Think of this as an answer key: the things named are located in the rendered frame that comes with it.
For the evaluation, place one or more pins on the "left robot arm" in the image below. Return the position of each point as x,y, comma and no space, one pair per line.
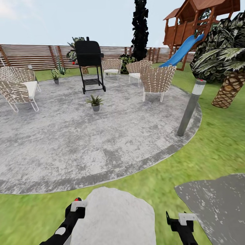
62,235

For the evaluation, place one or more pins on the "charcoal grill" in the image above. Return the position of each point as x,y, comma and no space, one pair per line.
89,54

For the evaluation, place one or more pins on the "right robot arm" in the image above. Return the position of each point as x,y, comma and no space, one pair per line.
184,226

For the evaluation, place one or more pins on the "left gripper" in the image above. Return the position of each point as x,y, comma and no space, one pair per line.
79,213

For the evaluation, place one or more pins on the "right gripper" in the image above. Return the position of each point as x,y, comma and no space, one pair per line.
176,226

